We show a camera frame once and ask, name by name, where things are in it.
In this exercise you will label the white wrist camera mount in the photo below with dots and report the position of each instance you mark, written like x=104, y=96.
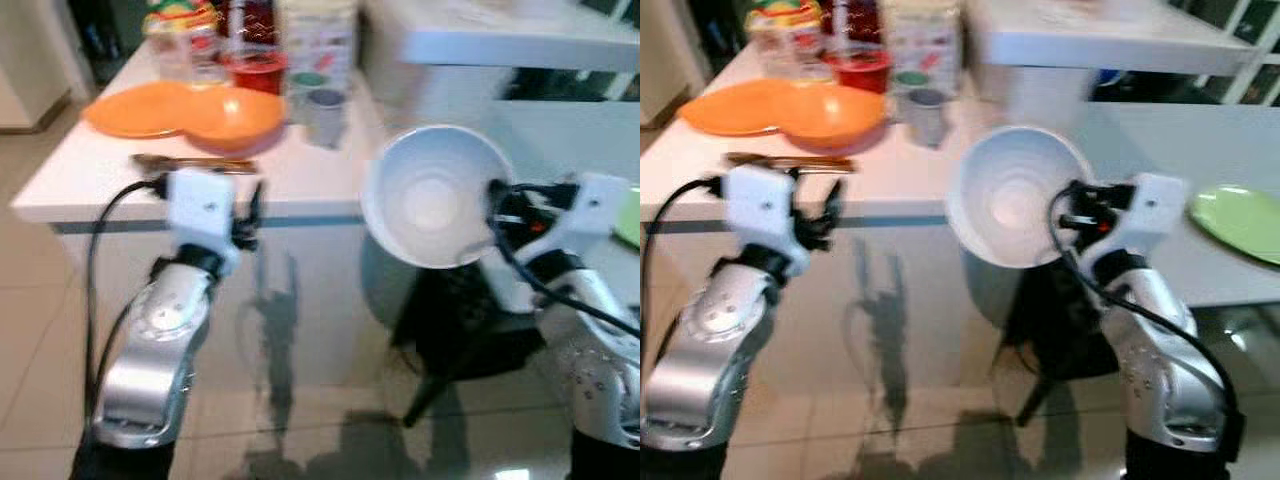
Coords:
x=200, y=210
x=590, y=210
x=1150, y=210
x=758, y=210

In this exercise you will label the orange plate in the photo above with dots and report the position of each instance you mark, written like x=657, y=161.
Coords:
x=140, y=108
x=735, y=106

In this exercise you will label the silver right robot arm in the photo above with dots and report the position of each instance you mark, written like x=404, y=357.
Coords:
x=1160, y=350
x=590, y=350

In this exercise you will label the black chair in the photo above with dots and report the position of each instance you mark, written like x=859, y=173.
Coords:
x=460, y=320
x=1050, y=330

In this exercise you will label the brown cutlery piece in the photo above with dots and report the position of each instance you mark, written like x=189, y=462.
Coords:
x=790, y=161
x=190, y=163

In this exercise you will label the white printed carton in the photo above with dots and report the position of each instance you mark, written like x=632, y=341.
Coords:
x=320, y=40
x=924, y=40

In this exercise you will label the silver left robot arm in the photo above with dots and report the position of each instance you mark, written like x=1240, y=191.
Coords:
x=700, y=340
x=160, y=340

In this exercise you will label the green plate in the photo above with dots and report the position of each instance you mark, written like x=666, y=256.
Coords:
x=1240, y=222
x=630, y=220

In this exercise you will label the white framed glass door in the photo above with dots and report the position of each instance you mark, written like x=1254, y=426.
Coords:
x=1235, y=45

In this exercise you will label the white cabinet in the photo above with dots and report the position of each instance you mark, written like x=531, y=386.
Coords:
x=30, y=60

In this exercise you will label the white bowl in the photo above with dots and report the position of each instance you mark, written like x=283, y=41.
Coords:
x=1010, y=195
x=430, y=195

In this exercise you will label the red bowl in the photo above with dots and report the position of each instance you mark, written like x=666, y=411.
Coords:
x=256, y=72
x=860, y=70

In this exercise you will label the clear jar with colourful lid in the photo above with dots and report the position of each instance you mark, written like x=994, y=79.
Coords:
x=785, y=42
x=182, y=45

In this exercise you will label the orange bowl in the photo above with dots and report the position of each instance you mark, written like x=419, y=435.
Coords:
x=835, y=120
x=235, y=120

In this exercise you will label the grey cup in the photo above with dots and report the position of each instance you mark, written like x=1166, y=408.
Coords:
x=324, y=118
x=926, y=118

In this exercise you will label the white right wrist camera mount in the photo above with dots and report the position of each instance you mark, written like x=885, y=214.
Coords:
x=1150, y=210
x=590, y=210

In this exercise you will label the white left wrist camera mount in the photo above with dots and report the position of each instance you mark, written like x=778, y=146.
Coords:
x=200, y=210
x=758, y=210

